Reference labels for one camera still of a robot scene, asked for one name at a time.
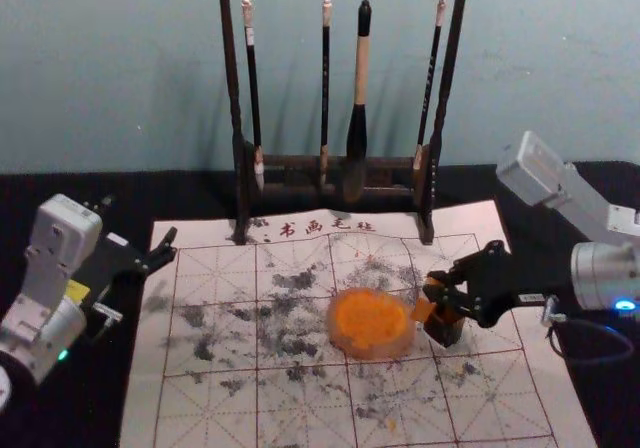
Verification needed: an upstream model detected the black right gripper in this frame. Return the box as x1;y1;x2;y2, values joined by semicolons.
421;240;575;329

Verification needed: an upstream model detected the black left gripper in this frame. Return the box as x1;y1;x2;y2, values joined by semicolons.
64;195;180;315

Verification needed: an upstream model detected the black ink stick orange wrap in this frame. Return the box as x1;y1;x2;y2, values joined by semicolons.
413;273;464;348

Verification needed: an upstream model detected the round orange ink dish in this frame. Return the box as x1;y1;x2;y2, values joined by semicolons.
325;287;418;361

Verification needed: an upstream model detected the dark wooden brush rack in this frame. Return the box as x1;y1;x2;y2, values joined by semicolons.
194;0;507;247

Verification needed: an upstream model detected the black table cloth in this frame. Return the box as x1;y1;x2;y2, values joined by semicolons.
0;160;640;448

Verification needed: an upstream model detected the thin black brush white tip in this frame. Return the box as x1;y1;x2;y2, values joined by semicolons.
240;0;267;194

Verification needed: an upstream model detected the white felt mat red grid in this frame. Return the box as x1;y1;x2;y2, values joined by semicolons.
119;197;599;448

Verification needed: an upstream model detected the thin black brush pale collar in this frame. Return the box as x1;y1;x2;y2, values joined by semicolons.
411;0;450;185

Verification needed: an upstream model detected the thin black brush brown tip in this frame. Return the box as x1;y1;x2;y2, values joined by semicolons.
319;0;335;190

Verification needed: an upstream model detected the left gripper cable silver plug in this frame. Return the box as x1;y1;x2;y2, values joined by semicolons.
89;301;125;344

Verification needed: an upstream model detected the thin dark right gripper cable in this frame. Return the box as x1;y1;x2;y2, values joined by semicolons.
541;295;637;367

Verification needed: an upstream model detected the thick cream-handled brush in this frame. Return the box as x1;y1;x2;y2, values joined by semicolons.
341;0;374;204

